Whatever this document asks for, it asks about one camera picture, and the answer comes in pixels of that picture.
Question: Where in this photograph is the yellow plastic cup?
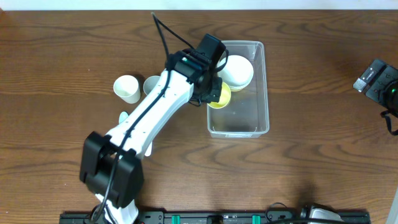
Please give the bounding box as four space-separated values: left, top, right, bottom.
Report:
208 82 231 109

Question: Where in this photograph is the yellow plastic bowl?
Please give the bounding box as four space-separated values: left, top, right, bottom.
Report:
229 82 249 92

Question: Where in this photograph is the white plastic bowl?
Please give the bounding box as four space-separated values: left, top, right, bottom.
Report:
218 55 254 86

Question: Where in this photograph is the white plastic cup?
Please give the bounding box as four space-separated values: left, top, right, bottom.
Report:
113 75 141 104

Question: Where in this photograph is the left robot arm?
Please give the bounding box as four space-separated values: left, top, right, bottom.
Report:
80 34 228 223

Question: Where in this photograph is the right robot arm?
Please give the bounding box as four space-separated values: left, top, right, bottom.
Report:
298 59 397 223

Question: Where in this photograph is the clear plastic container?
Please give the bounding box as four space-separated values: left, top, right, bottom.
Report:
207 40 270 138

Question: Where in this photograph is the grey plastic cup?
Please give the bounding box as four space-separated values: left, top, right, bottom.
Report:
143 75 160 95

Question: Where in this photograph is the white plastic fork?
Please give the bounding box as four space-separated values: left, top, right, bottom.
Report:
144 142 153 157

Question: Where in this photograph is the mint green plastic spoon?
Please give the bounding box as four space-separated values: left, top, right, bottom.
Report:
118 111 129 123

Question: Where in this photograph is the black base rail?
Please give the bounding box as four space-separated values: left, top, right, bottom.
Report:
59 210 371 224

